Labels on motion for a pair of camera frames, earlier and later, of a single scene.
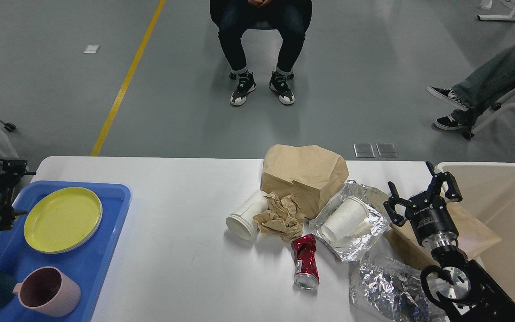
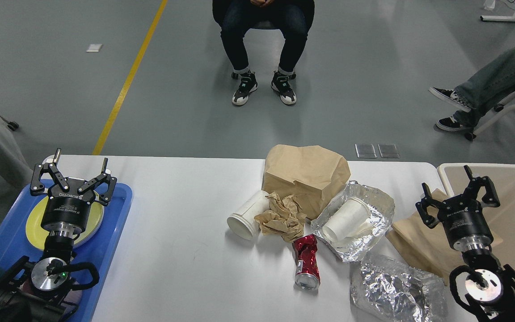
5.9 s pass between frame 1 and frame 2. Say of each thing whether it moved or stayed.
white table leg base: stayed
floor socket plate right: stayed
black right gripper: moved
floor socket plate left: stayed
